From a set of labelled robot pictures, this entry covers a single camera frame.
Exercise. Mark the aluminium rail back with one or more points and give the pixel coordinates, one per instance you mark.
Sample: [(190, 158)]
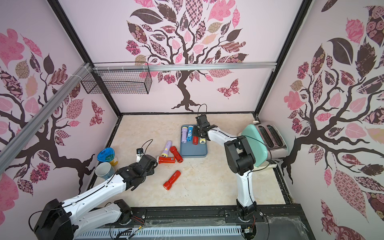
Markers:
[(190, 67)]

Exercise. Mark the black wire basket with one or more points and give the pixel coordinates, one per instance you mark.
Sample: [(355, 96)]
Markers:
[(118, 78)]

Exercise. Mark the grey-blue storage tray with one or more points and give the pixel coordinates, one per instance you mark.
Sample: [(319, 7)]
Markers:
[(188, 150)]

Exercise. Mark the aluminium rail left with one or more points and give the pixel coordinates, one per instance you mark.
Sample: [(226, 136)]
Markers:
[(12, 149)]

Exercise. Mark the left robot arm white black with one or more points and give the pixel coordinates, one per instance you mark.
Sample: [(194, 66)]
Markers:
[(71, 218)]

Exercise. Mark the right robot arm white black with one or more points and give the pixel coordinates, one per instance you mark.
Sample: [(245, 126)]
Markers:
[(243, 153)]

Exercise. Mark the mint green toaster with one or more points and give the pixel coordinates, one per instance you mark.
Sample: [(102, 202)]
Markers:
[(266, 142)]

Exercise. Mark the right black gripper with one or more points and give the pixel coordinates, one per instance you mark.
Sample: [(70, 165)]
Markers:
[(202, 130)]

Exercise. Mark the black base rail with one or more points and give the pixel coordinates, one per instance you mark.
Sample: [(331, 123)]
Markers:
[(264, 214)]

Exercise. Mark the red flashlight front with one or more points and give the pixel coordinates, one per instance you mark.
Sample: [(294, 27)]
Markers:
[(168, 184)]

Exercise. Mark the blue flashlight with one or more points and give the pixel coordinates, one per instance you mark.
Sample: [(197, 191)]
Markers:
[(190, 133)]

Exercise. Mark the pale green flashlight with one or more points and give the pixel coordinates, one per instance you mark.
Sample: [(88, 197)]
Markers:
[(202, 140)]

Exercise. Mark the purple flashlight yellow rim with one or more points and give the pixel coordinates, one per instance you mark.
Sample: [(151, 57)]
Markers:
[(166, 151)]

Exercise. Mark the red flashlight white head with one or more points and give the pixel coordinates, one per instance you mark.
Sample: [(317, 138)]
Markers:
[(166, 160)]

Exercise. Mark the aluminium rail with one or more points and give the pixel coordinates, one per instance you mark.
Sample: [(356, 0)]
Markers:
[(190, 67), (12, 149)]

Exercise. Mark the blue floral mug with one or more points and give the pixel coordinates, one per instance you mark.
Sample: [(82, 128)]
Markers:
[(104, 170)]

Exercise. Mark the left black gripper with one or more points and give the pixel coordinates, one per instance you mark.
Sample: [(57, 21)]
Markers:
[(151, 172)]

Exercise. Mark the white slotted cable duct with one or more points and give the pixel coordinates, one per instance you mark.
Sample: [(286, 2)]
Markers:
[(161, 232)]

